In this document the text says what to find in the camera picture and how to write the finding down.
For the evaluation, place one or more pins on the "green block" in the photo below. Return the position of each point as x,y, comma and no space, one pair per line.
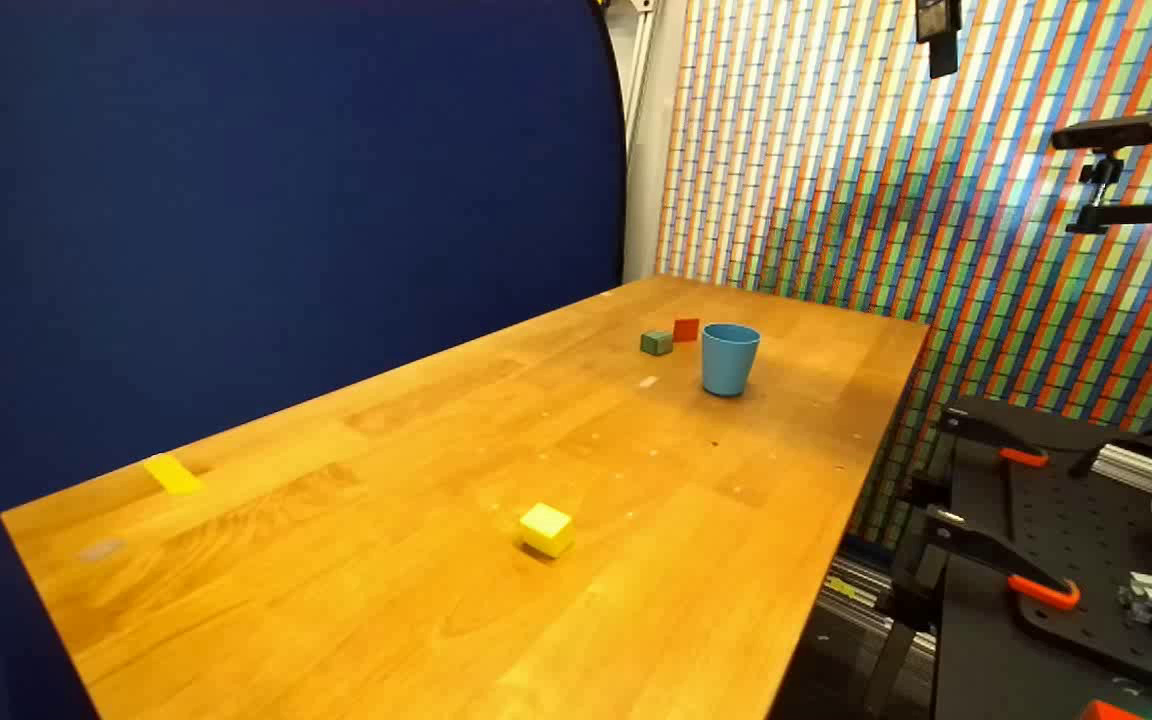
659,340

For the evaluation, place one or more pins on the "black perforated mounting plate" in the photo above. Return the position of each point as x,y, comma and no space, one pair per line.
1069,533

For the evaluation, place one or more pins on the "red block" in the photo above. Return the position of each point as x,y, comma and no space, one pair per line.
684,328

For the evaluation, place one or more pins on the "black hanging device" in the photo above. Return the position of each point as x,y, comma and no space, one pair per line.
939,30

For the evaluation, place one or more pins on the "yellow block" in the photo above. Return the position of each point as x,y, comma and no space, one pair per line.
546,531

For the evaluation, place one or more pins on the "yellow tape strip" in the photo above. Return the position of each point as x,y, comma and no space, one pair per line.
172,474

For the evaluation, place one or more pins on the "blue cup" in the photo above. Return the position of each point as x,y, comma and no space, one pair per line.
730,360

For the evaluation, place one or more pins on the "black camera on mount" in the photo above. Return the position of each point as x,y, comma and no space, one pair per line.
1116,163

